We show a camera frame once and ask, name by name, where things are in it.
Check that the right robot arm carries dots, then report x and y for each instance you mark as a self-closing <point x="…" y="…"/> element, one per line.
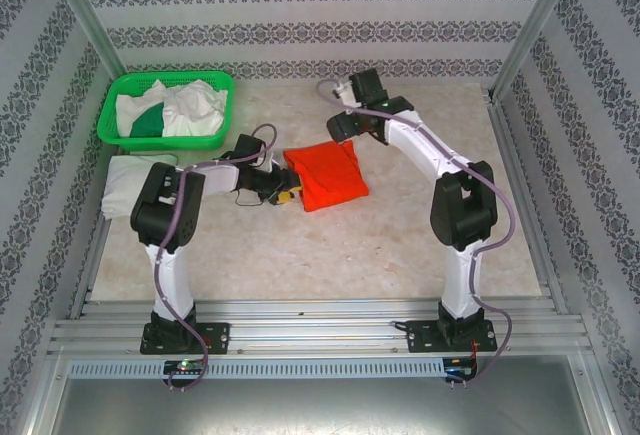
<point x="462" y="275"/>

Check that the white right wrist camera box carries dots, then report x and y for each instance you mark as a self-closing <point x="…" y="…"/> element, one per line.
<point x="346" y="94"/>

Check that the green t-shirt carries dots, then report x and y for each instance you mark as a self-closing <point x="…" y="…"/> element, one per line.
<point x="150" y="122"/>

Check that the flat white t-shirt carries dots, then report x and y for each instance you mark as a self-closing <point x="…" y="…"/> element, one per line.
<point x="130" y="110"/>

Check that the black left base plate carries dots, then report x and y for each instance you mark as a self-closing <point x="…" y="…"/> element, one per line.
<point x="215" y="337"/>

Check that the aluminium mounting rail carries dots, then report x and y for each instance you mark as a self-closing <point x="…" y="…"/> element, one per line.
<point x="320" y="325"/>

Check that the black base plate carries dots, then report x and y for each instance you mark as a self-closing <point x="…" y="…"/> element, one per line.
<point x="215" y="337"/>
<point x="420" y="337"/>

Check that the controller board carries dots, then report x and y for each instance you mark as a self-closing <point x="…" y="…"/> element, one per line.
<point x="460" y="366"/>
<point x="185" y="366"/>

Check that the orange t-shirt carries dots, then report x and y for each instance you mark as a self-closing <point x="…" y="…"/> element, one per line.
<point x="327" y="177"/>

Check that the right controller board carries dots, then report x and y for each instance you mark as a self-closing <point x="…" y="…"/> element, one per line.
<point x="460" y="366"/>

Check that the aluminium side rail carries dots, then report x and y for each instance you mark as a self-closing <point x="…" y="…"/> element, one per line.
<point x="520" y="190"/>

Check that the left aluminium corner post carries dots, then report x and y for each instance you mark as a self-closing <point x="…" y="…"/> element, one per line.
<point x="85" y="15"/>

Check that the aluminium corner post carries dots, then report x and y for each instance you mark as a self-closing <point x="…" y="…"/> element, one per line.
<point x="85" y="15"/>
<point x="535" y="20"/>

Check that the grey metal bottom panel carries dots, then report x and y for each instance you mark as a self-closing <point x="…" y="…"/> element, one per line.
<point x="320" y="405"/>

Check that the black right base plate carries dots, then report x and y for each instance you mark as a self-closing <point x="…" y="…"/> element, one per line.
<point x="420" y="337"/>

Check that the folded white t-shirt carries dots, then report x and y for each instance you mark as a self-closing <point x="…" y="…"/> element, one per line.
<point x="122" y="180"/>

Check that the crumpled white t-shirt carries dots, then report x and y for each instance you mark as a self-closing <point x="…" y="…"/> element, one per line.
<point x="195" y="105"/>

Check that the green plastic basket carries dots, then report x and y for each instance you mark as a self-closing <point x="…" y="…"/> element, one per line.
<point x="150" y="144"/>

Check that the right aluminium corner post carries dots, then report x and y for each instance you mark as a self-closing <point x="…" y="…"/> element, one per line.
<point x="535" y="20"/>

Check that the left controller board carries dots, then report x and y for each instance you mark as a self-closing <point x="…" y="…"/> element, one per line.
<point x="185" y="366"/>

